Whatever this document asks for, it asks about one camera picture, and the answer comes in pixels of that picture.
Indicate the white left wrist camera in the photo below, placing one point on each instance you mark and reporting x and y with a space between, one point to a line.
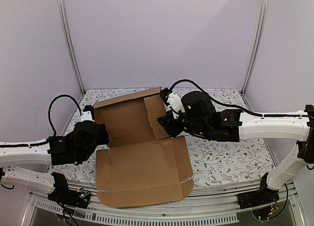
87 114

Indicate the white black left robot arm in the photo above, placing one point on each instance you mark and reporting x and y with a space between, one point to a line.
13 156

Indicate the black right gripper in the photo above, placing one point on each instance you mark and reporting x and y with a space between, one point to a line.
166 123

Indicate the aluminium frame post right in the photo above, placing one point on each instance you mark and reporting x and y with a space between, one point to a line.
256 46

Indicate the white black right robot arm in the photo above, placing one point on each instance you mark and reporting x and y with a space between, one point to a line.
296 126

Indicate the aluminium frame post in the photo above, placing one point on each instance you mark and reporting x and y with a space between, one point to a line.
256 46
69 44

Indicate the brown cardboard box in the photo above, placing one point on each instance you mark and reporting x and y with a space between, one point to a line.
142 164

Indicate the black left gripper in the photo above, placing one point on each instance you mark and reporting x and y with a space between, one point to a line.
104 139

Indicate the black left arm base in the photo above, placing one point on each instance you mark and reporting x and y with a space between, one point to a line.
67 197

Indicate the aluminium front rail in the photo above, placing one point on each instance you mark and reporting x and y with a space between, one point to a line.
205 206

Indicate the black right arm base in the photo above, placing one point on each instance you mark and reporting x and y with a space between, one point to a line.
263 195

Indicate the aluminium frame post left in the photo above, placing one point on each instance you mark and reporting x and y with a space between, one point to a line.
69 44

